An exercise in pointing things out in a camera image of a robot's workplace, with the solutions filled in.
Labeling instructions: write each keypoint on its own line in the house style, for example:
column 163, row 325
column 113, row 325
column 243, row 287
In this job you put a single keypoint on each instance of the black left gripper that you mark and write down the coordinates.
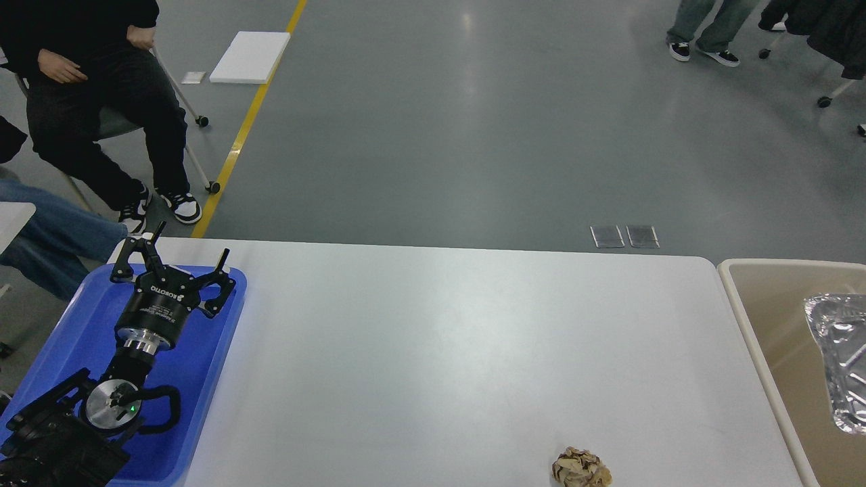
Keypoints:
column 163, row 298

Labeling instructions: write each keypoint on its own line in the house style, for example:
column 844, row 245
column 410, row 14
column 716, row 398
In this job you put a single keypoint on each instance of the aluminium foil tray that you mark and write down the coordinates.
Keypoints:
column 837, row 324

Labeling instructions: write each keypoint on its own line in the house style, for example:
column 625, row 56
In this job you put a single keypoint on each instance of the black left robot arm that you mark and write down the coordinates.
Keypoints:
column 119, row 394

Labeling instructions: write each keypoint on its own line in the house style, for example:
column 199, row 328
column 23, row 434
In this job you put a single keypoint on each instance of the person in blue jeans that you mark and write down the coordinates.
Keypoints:
column 49, row 249

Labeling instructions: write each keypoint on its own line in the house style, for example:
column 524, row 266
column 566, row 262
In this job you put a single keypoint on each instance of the white side table corner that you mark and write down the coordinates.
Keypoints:
column 14, row 216

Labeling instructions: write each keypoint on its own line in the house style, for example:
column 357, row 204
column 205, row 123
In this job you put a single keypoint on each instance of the grey wheeled chair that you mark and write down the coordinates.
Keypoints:
column 113, row 123

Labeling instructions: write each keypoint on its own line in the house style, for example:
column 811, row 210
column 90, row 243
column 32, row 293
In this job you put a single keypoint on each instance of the small white floor card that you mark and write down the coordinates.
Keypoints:
column 193, row 77

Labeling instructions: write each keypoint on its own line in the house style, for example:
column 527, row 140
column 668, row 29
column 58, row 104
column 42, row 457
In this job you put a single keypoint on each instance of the seated person in black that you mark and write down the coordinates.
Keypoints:
column 79, row 57

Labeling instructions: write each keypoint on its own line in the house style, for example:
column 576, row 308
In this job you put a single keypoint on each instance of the white foam board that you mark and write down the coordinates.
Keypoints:
column 251, row 58

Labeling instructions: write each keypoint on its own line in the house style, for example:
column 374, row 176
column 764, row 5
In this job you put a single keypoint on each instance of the left clear floor plate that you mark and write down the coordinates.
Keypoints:
column 607, row 236

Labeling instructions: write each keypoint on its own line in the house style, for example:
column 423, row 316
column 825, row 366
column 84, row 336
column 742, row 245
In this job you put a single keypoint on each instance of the clear floor plate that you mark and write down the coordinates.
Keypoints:
column 643, row 236
column 607, row 236

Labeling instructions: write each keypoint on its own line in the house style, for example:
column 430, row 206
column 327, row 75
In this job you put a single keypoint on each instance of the crumpled brown paper ball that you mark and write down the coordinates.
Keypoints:
column 580, row 467

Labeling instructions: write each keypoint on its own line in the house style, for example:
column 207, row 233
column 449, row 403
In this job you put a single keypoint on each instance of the right clear floor plate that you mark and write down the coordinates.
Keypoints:
column 643, row 236

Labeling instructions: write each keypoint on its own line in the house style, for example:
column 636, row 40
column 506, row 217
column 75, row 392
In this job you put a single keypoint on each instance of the beige plastic bin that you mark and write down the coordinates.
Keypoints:
column 767, row 297

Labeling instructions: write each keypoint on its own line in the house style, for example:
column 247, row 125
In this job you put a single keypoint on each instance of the standing person green trousers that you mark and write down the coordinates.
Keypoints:
column 716, row 37

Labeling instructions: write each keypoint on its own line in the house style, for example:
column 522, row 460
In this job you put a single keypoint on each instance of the chair with dark coat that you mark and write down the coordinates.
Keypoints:
column 835, row 29

